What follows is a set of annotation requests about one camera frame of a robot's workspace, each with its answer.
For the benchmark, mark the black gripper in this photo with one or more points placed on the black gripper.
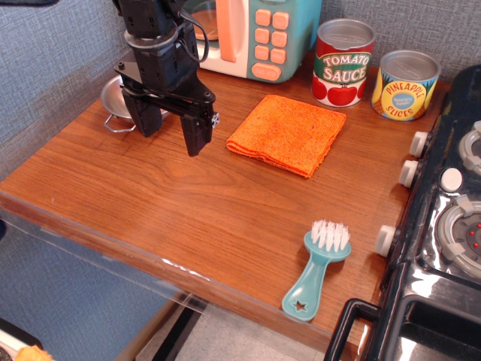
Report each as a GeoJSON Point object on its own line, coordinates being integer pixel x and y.
{"type": "Point", "coordinates": [164, 76]}

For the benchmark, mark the toy microwave teal and cream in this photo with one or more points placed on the toy microwave teal and cream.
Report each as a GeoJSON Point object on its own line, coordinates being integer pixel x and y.
{"type": "Point", "coordinates": [257, 40]}

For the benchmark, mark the clear acrylic table guard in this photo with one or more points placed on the clear acrylic table guard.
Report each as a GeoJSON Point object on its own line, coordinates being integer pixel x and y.
{"type": "Point", "coordinates": [107, 263]}

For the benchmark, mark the pineapple slices can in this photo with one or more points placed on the pineapple slices can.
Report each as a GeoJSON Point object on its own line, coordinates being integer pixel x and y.
{"type": "Point", "coordinates": [405, 83]}

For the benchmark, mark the white stove knob middle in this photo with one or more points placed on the white stove knob middle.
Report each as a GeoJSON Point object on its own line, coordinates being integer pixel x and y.
{"type": "Point", "coordinates": [408, 173]}

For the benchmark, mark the black toy stove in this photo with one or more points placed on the black toy stove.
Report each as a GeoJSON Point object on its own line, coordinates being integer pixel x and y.
{"type": "Point", "coordinates": [430, 290]}

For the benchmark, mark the tomato sauce can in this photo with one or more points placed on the tomato sauce can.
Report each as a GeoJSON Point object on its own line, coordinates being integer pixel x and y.
{"type": "Point", "coordinates": [343, 54]}

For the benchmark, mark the small steel bowl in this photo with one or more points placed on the small steel bowl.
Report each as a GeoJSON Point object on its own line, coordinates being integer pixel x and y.
{"type": "Point", "coordinates": [119, 119]}

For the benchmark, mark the white stove knob rear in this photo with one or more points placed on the white stove knob rear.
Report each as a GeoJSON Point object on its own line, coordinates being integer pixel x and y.
{"type": "Point", "coordinates": [418, 144]}

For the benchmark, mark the teal brush white bristles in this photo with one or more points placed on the teal brush white bristles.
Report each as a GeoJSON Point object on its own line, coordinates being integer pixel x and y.
{"type": "Point", "coordinates": [326, 242]}

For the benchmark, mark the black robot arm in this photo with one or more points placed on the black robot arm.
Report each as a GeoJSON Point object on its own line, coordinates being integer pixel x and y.
{"type": "Point", "coordinates": [150, 18]}

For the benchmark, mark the orange folded napkin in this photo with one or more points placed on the orange folded napkin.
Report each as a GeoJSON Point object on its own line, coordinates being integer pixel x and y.
{"type": "Point", "coordinates": [288, 134]}

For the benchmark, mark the black oven door handle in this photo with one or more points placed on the black oven door handle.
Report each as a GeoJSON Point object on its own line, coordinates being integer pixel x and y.
{"type": "Point", "coordinates": [352, 310]}

